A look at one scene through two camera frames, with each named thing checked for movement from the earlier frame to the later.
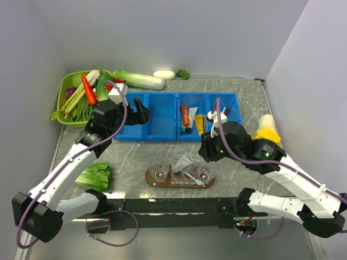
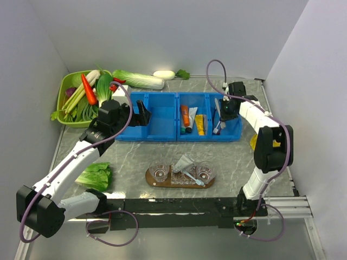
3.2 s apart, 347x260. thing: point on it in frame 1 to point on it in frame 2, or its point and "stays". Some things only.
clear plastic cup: (159, 170) stays
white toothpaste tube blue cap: (182, 162) stays
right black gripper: (206, 150) to (224, 116)
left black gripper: (141, 116) stays
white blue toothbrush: (197, 181) stays
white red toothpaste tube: (189, 168) to (195, 163)
